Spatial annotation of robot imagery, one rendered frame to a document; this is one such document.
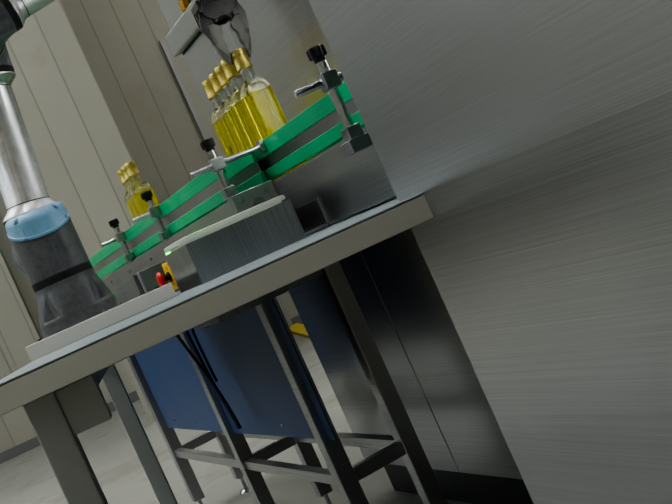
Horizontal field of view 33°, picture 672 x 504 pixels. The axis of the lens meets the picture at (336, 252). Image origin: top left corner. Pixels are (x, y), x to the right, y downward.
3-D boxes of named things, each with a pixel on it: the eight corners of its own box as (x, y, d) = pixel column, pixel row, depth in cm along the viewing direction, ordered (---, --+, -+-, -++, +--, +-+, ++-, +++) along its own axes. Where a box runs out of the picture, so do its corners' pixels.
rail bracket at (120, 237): (137, 259, 327) (118, 216, 326) (114, 269, 324) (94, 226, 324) (134, 261, 331) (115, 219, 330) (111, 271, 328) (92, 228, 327)
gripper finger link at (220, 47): (228, 70, 242) (216, 28, 242) (233, 62, 236) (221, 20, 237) (214, 73, 241) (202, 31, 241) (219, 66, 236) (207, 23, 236)
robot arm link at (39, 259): (31, 284, 205) (0, 216, 205) (29, 289, 218) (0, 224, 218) (93, 258, 209) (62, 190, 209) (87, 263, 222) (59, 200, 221)
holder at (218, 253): (331, 225, 216) (314, 188, 215) (203, 284, 205) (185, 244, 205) (301, 238, 231) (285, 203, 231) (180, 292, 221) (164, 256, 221)
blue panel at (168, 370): (403, 404, 247) (323, 224, 245) (335, 440, 240) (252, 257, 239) (213, 405, 394) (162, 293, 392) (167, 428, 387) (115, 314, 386)
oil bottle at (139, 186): (177, 242, 345) (138, 157, 344) (160, 249, 343) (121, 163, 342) (173, 244, 350) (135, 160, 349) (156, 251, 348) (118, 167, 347)
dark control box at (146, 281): (179, 289, 292) (166, 259, 292) (151, 302, 289) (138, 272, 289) (172, 292, 300) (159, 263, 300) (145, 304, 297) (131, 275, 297)
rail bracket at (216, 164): (279, 175, 233) (254, 119, 232) (207, 206, 226) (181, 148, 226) (274, 178, 236) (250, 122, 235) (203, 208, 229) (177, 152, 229)
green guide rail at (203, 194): (237, 194, 234) (221, 159, 234) (232, 196, 233) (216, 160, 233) (96, 281, 396) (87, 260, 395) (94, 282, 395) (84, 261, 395)
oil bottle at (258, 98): (308, 166, 237) (265, 71, 236) (285, 176, 235) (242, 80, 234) (299, 171, 242) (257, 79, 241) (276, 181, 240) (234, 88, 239)
